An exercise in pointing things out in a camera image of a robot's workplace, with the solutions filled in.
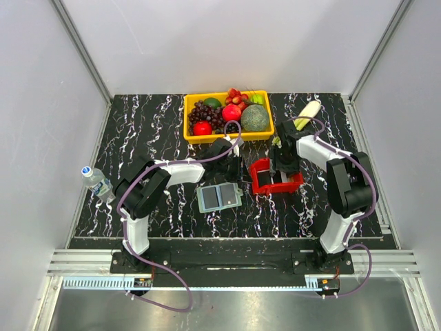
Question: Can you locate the aluminium frame rail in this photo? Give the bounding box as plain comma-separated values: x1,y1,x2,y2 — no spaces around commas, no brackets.
62,277,340,294

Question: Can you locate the green avocado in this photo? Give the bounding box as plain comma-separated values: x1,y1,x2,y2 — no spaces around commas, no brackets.
203,97,222,109

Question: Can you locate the green netted melon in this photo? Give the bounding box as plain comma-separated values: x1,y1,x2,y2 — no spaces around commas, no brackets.
240,105,269,132

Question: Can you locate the green spring onion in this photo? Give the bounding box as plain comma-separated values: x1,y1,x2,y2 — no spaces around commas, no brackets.
271,101,321,148

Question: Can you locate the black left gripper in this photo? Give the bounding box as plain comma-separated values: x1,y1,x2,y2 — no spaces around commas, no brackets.
216,153,254,183

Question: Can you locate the yellow plastic fruit bin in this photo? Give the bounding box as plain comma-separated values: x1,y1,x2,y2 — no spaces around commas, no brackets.
182,90,275,144

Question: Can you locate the green apple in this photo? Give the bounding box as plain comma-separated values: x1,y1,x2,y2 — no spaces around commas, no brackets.
249,94,265,106

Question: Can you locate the red plastic card tray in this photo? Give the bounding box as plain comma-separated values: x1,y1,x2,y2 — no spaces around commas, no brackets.
249,158,304,195

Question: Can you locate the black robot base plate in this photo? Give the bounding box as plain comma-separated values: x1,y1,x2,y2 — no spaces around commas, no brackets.
68,237,356,287

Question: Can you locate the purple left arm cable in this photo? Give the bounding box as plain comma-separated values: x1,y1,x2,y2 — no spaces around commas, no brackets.
116,120,242,314

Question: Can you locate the clear plastic water bottle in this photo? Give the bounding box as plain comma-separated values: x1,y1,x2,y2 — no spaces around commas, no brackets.
81,166,115,203

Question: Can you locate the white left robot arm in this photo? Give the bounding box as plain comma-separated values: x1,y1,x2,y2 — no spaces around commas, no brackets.
114,136,251,272

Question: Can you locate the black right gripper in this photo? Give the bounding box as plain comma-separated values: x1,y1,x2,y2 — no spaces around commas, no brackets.
269,146,300,179

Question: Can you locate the white credit card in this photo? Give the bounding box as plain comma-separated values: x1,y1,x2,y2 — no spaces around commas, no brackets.
280,172,294,183

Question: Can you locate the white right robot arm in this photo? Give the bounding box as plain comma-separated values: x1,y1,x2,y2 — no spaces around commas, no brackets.
270,121,378,273

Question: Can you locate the red round fruit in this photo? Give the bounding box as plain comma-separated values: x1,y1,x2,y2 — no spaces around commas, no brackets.
192,121,213,136

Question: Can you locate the red pomegranate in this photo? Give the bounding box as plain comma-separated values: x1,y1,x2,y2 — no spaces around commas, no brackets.
222,103,242,122

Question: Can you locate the dark purple grape bunch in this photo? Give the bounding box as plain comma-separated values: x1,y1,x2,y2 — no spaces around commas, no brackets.
187,100,226,136

